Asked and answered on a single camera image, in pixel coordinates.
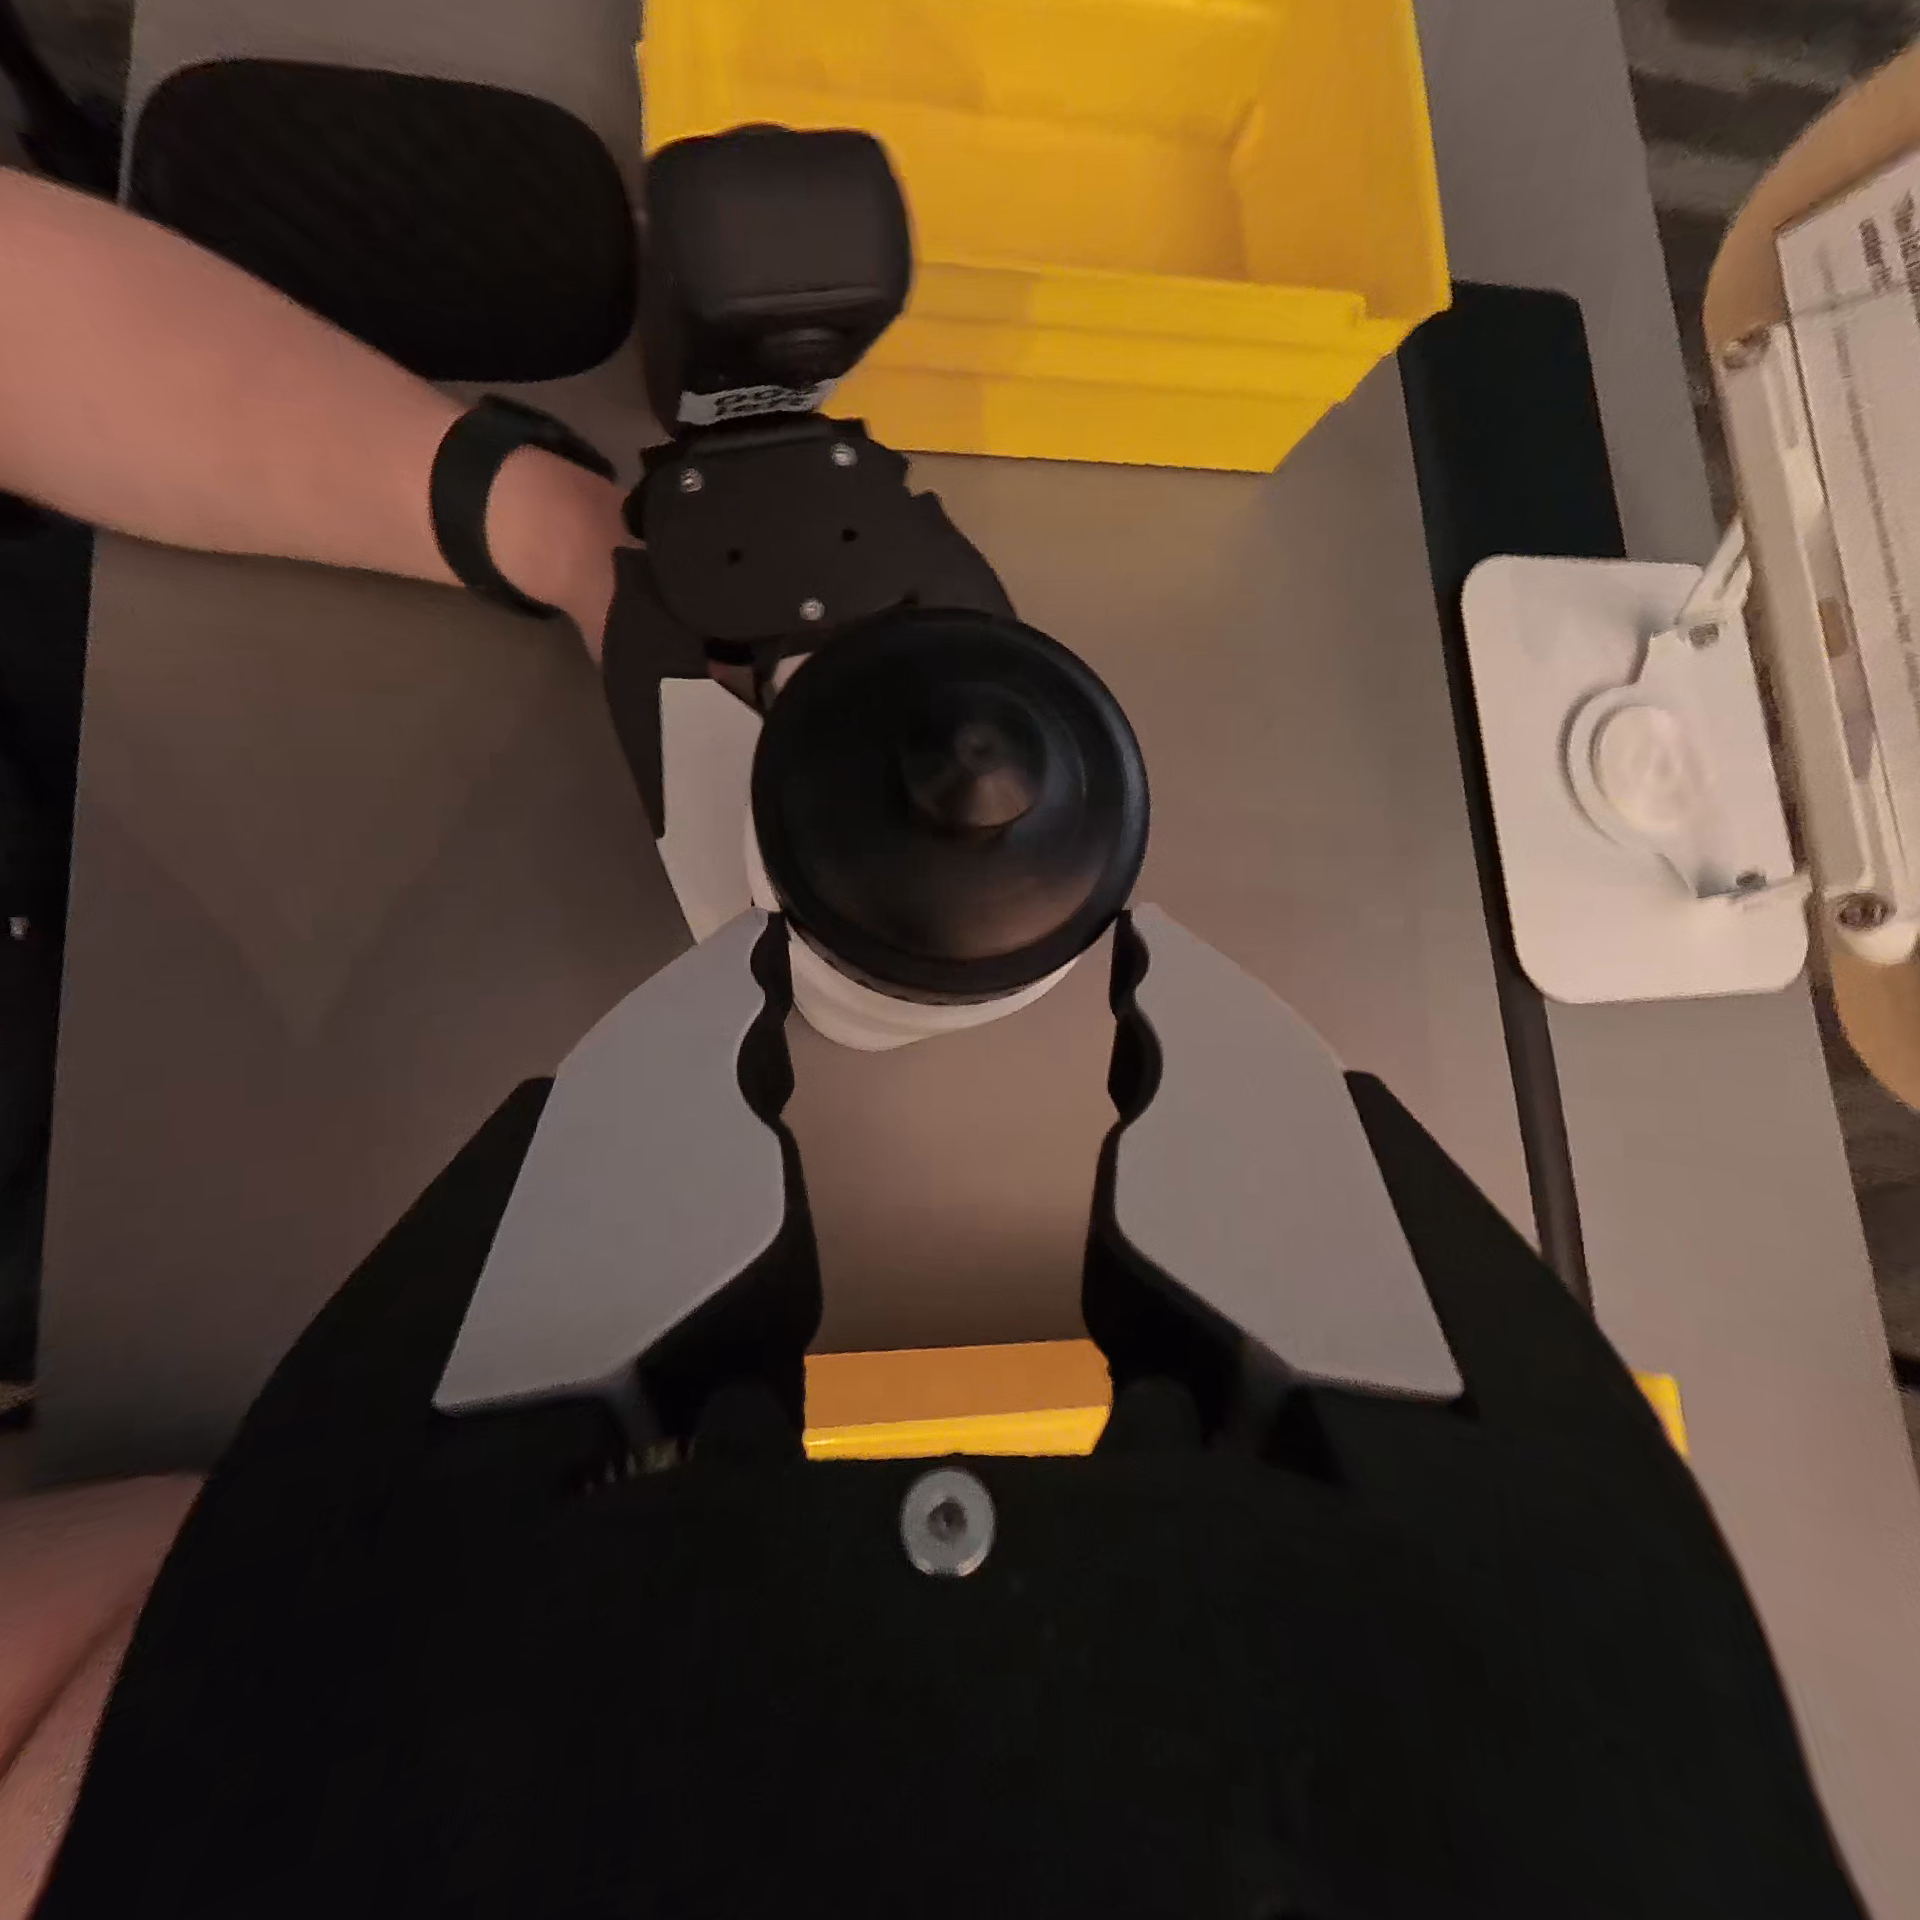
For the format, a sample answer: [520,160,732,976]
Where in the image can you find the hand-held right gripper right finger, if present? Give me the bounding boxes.
[1080,900,1465,1448]

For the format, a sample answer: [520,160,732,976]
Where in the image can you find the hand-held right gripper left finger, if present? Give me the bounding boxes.
[431,907,824,1448]

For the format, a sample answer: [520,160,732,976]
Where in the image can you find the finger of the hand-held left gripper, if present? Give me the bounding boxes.
[655,679,781,942]

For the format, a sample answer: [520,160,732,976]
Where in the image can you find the black bottle lid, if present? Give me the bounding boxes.
[750,608,1155,1001]

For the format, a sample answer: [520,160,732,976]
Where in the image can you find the white plastic bottle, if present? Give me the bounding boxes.
[743,838,1086,1056]

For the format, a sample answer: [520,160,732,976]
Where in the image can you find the yellow plastic bin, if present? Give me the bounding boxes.
[636,0,1451,475]
[801,1342,1692,1465]

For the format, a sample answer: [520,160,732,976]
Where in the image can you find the person's left forearm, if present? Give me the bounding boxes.
[0,164,485,590]

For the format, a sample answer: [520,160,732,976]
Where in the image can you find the person's left hand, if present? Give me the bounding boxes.
[497,454,643,625]

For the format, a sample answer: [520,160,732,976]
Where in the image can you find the black wristband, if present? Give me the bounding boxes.
[430,392,617,622]

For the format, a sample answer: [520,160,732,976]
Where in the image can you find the white stand base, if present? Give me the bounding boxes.
[1463,321,1920,1004]

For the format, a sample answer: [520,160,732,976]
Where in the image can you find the black wrist rest pad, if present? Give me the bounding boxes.
[127,59,636,387]

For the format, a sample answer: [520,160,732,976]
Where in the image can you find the person's leg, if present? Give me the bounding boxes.
[0,1473,207,1920]

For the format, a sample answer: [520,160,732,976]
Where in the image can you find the black rectangular table pad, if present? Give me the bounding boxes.
[1398,281,1631,725]

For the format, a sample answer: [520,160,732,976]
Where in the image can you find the printed instruction sheet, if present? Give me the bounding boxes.
[1775,164,1920,663]

